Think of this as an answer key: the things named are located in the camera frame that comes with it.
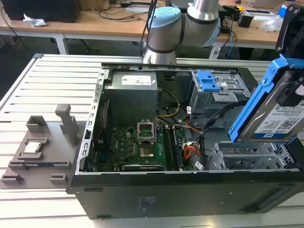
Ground black computer box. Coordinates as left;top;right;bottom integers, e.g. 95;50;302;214
1;0;81;24

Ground grey power supply unit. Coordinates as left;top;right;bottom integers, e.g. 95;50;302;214
104;71;159;121

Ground yellow and black wires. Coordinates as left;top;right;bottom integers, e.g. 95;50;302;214
155;88;181;118

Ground metal disk bay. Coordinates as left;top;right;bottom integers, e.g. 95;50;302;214
206;141;297;171

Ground grey parts rack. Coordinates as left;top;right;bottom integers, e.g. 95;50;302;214
0;104;83;190

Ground RAM slot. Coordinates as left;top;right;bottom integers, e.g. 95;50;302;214
164;127;174;171
172;127;184;168

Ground orange flat wire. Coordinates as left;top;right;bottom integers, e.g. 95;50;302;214
183;144;201;160

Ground empty blue disk carrier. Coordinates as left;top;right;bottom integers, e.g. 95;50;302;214
196;71;222;93

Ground black base cables bundle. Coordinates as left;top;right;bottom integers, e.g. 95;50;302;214
139;0;159;57

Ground hard disk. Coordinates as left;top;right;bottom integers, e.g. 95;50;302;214
228;54;304;144

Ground black open PC case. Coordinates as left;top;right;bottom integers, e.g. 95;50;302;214
66;62;304;219

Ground wooden desk with clutter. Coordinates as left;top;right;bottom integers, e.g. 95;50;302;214
213;0;293;60

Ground small black device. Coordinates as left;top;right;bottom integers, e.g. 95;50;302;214
237;13;254;28

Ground wooden desk with white legs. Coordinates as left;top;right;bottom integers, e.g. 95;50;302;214
0;8;149;56

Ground crumpled white paper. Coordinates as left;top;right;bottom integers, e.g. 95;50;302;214
22;13;48;28

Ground black disk power wire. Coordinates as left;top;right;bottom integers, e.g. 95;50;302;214
200;102;246;135

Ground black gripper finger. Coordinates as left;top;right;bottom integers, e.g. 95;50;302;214
277;83;304;108

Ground cardboard box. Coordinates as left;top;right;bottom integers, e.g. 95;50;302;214
79;0;110;10

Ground clear plastic bag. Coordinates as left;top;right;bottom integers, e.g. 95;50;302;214
264;15;283;33

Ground grey metal drive cage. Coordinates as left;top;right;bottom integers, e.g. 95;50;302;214
189;70;251;122

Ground black graphics card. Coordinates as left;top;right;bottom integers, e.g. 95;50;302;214
121;162;165;172

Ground metal socket cover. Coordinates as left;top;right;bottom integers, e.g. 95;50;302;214
137;120;156;144

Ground silver CPU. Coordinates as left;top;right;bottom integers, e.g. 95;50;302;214
23;142;42;154

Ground green motherboard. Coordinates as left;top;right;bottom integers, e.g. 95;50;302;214
94;123;190;172

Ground blue cable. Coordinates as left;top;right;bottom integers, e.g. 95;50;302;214
227;29;238;58

